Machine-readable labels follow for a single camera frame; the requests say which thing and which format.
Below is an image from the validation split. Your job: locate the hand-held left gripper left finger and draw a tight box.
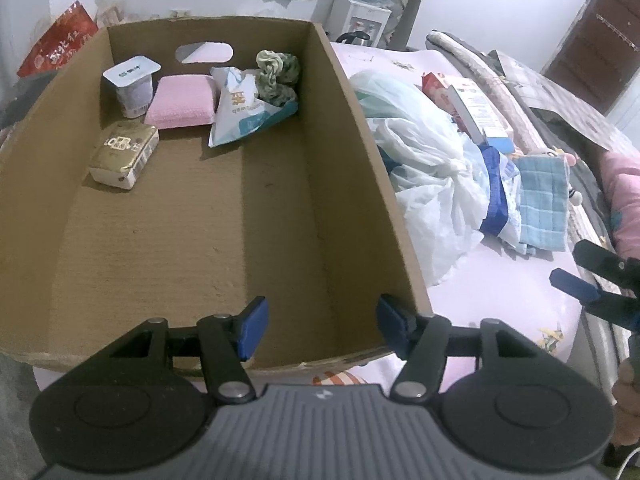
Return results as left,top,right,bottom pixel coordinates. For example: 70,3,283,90
107,296,271,406

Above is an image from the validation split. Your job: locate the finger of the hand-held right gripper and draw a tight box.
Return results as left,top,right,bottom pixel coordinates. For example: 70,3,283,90
550,269,640,333
573,240,640,293

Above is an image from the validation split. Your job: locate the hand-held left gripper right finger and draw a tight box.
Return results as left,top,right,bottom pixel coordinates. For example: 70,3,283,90
376,294,543,403

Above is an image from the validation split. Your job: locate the brown cardboard box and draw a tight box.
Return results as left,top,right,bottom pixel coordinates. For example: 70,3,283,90
0,16,433,376

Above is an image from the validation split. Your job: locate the pink grey plush toy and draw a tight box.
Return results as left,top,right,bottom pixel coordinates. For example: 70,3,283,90
552,147,586,206

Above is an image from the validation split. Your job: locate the blue wipes packet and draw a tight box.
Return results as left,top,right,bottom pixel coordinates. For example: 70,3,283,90
475,142,523,251

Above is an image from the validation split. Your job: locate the gold tea packet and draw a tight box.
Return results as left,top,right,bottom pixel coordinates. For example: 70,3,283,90
89,120,161,190

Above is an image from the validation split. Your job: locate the white teal tissue packet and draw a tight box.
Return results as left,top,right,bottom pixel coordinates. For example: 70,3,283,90
207,66,299,149

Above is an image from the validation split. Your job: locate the pink sponge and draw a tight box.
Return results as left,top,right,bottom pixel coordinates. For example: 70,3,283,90
144,74,217,130

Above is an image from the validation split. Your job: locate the green white scrunchie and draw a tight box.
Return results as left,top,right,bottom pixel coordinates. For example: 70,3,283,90
255,49,302,106

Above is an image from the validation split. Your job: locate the foil lid yogurt cup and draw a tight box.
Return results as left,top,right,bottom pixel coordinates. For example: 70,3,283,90
102,55,162,120

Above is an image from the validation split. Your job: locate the person's right hand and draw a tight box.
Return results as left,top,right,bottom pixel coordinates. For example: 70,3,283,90
612,360,640,446

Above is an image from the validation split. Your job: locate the pink pillow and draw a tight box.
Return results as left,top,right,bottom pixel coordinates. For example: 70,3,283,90
597,150,640,261

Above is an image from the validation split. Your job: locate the teal checked cloth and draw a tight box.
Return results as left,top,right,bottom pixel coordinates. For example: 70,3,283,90
515,155,571,256

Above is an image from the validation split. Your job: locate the grey star quilt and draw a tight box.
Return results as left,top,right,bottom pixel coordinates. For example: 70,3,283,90
520,105,618,246

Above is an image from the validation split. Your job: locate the white plastic bag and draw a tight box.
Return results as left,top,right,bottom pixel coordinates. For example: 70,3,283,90
348,70,493,288

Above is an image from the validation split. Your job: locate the checked grey sheet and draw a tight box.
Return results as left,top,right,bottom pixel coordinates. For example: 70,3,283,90
487,50,636,153

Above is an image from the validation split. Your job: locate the white blue carton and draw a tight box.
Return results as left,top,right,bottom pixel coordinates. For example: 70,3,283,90
446,85,516,153

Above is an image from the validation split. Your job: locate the brown door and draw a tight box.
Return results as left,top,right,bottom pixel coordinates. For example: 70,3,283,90
545,0,640,116

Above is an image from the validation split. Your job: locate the beige striped blanket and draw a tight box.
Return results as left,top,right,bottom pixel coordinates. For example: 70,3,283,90
426,30,551,156

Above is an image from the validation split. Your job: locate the orange snack pack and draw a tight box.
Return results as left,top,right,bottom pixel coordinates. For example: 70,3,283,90
421,72,516,141

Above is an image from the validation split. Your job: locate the white water dispenser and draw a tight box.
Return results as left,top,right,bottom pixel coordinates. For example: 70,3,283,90
325,0,393,48

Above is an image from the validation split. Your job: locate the grey patterned board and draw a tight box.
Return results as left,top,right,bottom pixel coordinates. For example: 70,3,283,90
385,0,441,51

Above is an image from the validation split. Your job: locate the red snack bag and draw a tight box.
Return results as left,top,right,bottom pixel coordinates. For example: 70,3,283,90
17,1,99,78

